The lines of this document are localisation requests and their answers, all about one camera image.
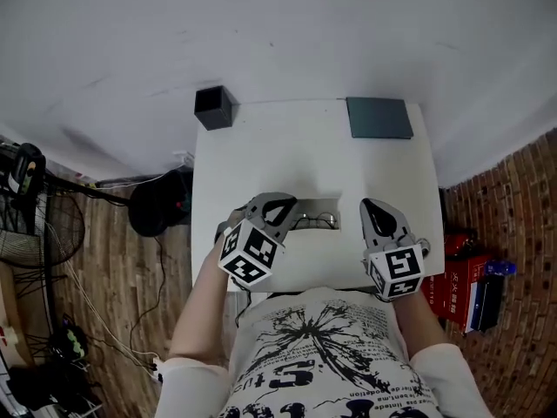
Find black pedestal fan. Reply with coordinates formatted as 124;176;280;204
0;163;176;270

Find white glasses case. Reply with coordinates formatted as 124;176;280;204
286;197;344;235

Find white printed shirt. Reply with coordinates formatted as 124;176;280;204
154;287;496;418

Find black and white box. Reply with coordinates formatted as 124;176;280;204
463;272;507;334

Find black power strip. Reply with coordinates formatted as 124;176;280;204
47;323;89;361

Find red fire extinguisher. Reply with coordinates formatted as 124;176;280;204
443;232;480;259

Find blue water bottle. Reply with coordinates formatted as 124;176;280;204
484;259;517;276

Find white table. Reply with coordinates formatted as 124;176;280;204
191;98;446;296

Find person's left forearm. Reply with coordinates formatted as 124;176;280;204
167;267;238;365

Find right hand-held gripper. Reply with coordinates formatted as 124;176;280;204
359;197;426;302

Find grey notebook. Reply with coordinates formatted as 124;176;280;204
346;96;415;140

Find thin black-framed eyeglasses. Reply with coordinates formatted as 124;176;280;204
295;212;339;231

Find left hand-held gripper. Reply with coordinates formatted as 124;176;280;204
215;192;299;289

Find person's right forearm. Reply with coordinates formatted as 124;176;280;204
388;293;446;357

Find black square pen holder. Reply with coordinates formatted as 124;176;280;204
193;84;240;131

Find red fire extinguisher cabinet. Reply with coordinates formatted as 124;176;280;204
419;253;495;335

